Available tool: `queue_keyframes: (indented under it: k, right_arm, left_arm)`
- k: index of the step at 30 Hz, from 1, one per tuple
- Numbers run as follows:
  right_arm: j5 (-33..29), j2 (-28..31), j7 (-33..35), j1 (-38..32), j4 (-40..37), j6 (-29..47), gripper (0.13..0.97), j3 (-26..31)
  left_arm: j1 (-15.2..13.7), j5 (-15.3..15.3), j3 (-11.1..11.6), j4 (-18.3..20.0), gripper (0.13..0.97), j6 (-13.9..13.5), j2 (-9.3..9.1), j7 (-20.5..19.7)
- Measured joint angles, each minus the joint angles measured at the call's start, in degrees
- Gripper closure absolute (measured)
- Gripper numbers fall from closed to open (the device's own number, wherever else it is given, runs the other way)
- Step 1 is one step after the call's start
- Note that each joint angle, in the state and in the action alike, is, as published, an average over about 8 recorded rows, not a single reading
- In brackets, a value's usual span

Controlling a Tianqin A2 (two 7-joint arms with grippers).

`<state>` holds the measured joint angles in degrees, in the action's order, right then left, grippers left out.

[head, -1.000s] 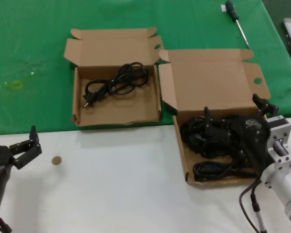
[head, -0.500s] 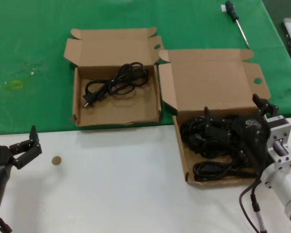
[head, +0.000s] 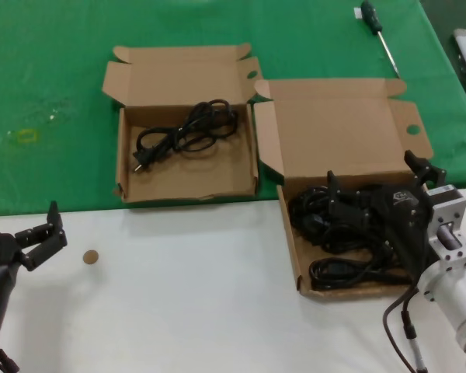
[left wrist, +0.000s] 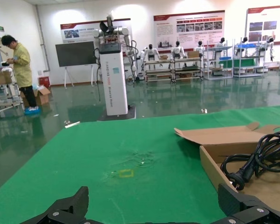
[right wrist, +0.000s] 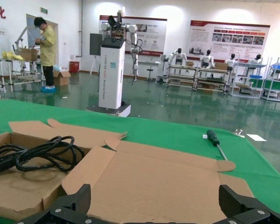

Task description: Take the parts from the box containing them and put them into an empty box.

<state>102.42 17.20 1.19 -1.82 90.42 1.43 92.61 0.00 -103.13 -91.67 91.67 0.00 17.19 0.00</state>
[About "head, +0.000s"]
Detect green handled screwdriver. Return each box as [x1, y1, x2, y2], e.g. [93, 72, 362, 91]
[360, 0, 402, 78]

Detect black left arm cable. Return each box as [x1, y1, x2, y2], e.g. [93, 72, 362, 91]
[0, 341, 20, 373]

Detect brown cardboard box with cables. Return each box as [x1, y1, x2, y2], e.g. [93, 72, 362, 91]
[253, 77, 444, 298]

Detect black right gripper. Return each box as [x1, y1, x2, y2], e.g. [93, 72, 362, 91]
[325, 149, 448, 281]

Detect green tablecloth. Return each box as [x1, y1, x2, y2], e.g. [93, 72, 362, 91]
[0, 0, 466, 217]

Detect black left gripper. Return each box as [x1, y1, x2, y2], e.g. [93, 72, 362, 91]
[0, 200, 69, 273]

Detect empty-type brown cardboard box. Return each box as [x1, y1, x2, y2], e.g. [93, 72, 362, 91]
[102, 42, 264, 204]

